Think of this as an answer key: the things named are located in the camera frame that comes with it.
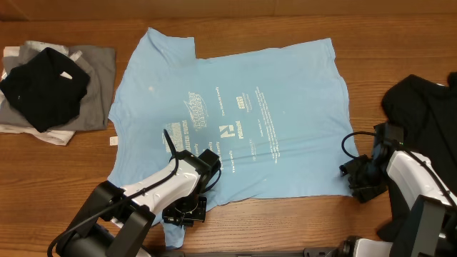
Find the light blue printed t-shirt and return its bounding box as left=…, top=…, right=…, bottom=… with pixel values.
left=106, top=27, right=360, bottom=250

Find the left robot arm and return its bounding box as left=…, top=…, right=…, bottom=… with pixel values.
left=47, top=149, right=221, bottom=256

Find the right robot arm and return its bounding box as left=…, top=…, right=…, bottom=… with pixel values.
left=327, top=123, right=456, bottom=256

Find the black t-shirt under blue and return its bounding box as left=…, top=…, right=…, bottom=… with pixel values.
left=376, top=72, right=457, bottom=243

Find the folded white shirt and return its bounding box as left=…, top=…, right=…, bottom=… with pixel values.
left=1, top=46, right=75, bottom=146

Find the folded grey shirt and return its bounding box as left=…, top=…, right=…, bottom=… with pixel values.
left=3, top=41, right=116, bottom=131

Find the folded black shirt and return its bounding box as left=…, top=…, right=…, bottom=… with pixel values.
left=1, top=48, right=90, bottom=132

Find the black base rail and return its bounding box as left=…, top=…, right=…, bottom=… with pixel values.
left=156, top=247, right=337, bottom=257

